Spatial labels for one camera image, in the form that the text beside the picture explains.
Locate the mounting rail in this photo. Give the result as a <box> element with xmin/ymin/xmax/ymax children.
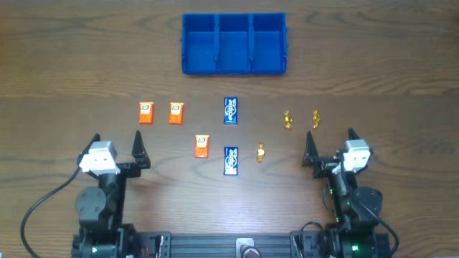
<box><xmin>71</xmin><ymin>231</ymin><xmax>392</xmax><ymax>258</ymax></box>

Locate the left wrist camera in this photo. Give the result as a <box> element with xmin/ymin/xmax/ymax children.
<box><xmin>78</xmin><ymin>140</ymin><xmax>121</xmax><ymax>176</ymax></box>

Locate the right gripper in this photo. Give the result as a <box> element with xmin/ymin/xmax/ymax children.
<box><xmin>301</xmin><ymin>128</ymin><xmax>361</xmax><ymax>179</ymax></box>

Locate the orange candy box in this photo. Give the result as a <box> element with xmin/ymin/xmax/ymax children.
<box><xmin>138</xmin><ymin>102</ymin><xmax>155</xmax><ymax>125</ymax></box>
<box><xmin>168</xmin><ymin>102</ymin><xmax>185</xmax><ymax>125</ymax></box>
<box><xmin>194</xmin><ymin>134</ymin><xmax>210</xmax><ymax>159</ymax></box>

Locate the blue tray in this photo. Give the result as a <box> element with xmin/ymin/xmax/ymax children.
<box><xmin>181</xmin><ymin>12</ymin><xmax>289</xmax><ymax>76</ymax></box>

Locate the black cable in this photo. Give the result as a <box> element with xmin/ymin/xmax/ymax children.
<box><xmin>19</xmin><ymin>165</ymin><xmax>82</xmax><ymax>258</ymax></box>
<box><xmin>349</xmin><ymin>196</ymin><xmax>400</xmax><ymax>257</ymax></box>

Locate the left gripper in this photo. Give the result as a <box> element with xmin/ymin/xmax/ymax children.
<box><xmin>77</xmin><ymin>130</ymin><xmax>151</xmax><ymax>178</ymax></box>

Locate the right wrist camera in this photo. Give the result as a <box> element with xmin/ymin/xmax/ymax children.
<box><xmin>331</xmin><ymin>138</ymin><xmax>372</xmax><ymax>176</ymax></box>

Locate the blue candy pack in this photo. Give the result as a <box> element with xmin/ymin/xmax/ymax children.
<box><xmin>223</xmin><ymin>145</ymin><xmax>240</xmax><ymax>176</ymax></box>
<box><xmin>223</xmin><ymin>96</ymin><xmax>239</xmax><ymax>125</ymax></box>

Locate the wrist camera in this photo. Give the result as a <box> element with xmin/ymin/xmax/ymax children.
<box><xmin>331</xmin><ymin>138</ymin><xmax>372</xmax><ymax>176</ymax></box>
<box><xmin>78</xmin><ymin>140</ymin><xmax>121</xmax><ymax>176</ymax></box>

